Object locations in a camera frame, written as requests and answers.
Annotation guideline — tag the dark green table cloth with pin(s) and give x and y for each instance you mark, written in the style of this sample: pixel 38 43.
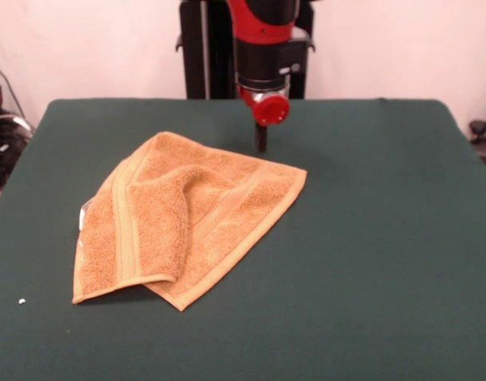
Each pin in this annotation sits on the dark green table cloth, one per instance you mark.
pixel 346 258

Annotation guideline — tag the tan terry towel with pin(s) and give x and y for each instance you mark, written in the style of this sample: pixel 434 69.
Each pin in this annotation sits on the tan terry towel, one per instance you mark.
pixel 187 222

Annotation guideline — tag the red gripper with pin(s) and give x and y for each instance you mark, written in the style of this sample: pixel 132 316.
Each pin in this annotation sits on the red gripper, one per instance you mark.
pixel 271 111

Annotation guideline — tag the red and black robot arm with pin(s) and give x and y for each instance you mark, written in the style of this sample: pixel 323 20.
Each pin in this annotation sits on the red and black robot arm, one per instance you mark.
pixel 267 43

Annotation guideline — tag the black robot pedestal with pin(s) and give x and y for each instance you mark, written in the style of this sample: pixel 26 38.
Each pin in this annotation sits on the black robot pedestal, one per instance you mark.
pixel 203 47

